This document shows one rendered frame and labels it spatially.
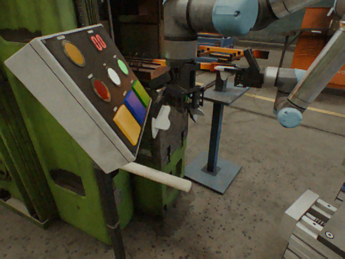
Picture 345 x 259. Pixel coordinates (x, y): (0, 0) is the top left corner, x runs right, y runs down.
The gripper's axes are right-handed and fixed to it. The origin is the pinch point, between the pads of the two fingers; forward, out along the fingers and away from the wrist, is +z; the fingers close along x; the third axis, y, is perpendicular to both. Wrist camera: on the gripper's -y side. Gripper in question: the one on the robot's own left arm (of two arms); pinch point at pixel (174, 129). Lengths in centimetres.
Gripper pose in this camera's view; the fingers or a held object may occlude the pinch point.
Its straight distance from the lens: 62.1
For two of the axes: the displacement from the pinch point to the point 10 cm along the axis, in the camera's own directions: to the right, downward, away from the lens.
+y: 6.2, 3.9, -6.8
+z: 0.0, 8.7, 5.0
